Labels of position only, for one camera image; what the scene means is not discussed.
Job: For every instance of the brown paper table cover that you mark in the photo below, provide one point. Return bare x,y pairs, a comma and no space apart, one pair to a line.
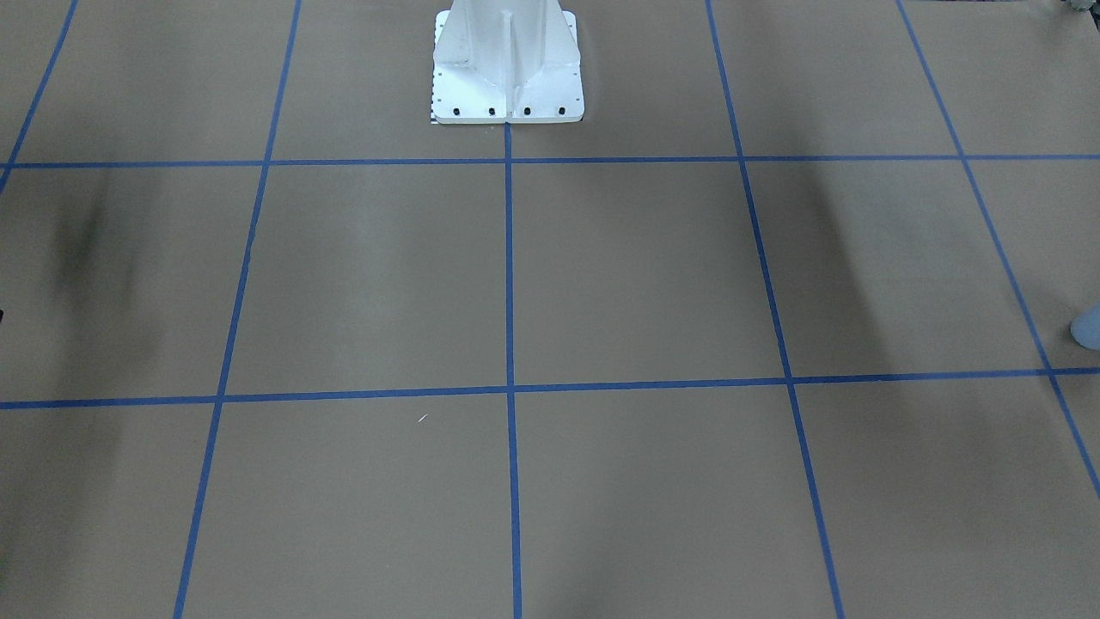
780,329

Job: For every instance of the blue cup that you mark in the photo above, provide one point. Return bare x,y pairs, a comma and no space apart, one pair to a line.
1085,328

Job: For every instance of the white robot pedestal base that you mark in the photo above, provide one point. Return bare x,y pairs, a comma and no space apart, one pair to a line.
506,62

